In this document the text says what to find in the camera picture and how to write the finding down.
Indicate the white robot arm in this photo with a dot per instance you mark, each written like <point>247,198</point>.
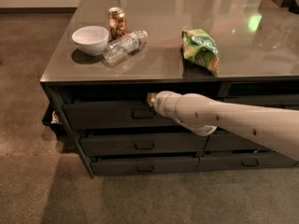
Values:
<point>275,128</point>

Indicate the dark drawer cabinet frame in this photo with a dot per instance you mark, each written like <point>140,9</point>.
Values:
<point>258,46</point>

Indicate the orange soda can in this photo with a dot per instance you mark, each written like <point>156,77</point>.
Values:
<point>117,22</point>

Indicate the black bin beside cabinet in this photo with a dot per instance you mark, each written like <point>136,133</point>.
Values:
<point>51,119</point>

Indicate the green chip bag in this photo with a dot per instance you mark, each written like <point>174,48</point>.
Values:
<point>200,48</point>

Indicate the white ceramic bowl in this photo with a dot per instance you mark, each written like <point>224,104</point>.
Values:
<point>91,40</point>

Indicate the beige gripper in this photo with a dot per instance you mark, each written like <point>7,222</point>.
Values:
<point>163,103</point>

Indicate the clear plastic water bottle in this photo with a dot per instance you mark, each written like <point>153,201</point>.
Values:
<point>119,49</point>

